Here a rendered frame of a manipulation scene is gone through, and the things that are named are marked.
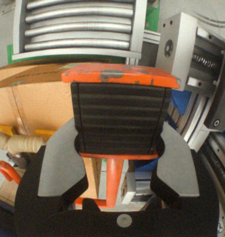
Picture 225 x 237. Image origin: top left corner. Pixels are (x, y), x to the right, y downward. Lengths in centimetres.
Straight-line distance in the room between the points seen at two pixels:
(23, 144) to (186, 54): 35
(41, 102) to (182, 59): 30
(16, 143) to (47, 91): 14
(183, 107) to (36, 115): 40
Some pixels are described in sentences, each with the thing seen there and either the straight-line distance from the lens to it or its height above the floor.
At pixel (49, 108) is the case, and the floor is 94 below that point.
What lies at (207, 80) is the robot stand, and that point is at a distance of 28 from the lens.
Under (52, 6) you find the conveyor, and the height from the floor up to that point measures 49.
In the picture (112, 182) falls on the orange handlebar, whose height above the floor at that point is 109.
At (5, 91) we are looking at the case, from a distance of 38.
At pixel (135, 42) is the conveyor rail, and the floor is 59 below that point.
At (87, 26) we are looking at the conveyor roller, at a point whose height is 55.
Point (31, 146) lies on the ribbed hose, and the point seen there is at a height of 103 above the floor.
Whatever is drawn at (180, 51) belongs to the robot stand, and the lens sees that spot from 21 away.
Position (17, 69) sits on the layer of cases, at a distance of 88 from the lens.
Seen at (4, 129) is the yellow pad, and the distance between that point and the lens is 44.
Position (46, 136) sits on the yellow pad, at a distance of 33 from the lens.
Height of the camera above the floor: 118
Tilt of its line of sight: 58 degrees down
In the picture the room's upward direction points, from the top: 176 degrees counter-clockwise
